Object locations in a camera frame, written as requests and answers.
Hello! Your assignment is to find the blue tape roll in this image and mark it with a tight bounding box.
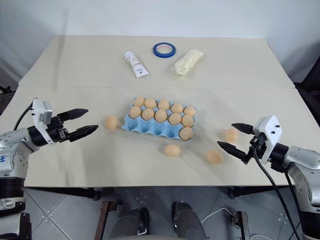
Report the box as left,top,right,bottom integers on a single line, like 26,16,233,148
152,42,178,59

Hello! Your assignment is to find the dark rounded robot leg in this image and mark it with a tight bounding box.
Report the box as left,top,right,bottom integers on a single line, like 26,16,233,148
171,200,204,236
116,206,151,236

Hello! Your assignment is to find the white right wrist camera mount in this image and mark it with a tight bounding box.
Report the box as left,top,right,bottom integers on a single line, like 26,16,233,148
252,115,285,164

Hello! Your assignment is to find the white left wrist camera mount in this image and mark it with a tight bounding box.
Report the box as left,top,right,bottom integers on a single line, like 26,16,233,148
31,97,57,146

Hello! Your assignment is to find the white printed tube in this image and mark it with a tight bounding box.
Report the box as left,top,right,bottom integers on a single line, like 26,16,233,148
123,50,150,79

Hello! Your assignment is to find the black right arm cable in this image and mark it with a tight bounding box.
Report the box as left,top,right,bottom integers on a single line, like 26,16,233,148
251,146,310,240

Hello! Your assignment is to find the rusty metal frame post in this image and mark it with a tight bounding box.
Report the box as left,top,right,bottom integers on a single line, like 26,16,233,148
232,210,249,240
99,200,118,240

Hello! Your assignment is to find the black table caster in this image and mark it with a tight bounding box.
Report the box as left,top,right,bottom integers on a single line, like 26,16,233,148
227,186,238,200
92,187,103,201

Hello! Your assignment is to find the white floor cable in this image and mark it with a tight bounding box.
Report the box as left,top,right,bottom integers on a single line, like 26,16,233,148
200,206,236,226

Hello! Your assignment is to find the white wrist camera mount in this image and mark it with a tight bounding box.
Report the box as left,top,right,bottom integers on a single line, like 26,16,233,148
31,97,57,146
252,115,285,164

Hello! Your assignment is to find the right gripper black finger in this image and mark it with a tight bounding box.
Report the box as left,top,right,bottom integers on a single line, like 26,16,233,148
231,122,256,136
216,140,251,165

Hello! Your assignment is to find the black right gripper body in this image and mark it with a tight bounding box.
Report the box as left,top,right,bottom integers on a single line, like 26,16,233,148
246,132,268,162

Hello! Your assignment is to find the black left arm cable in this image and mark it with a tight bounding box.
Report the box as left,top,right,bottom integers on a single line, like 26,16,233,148
13,103,35,131

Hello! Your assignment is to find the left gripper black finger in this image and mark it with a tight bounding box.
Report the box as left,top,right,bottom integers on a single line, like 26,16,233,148
67,124,100,144
58,108,90,124

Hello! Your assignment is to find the dark stand beside table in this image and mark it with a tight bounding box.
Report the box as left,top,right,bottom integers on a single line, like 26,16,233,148
0,83,13,116

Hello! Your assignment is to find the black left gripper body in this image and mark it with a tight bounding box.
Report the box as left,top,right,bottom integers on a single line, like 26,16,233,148
46,113,71,145

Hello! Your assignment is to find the black equipment beside table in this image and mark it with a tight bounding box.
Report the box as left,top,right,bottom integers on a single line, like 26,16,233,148
293,37,320,123

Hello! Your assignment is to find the plastic-wrapped white cloth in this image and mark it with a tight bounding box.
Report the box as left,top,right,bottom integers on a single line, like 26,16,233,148
166,48,208,80

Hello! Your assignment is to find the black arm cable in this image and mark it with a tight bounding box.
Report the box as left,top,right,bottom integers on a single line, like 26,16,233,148
251,146,310,240
13,103,35,131

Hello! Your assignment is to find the blue egg tray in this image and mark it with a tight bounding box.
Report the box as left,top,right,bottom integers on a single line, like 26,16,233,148
121,97,197,144

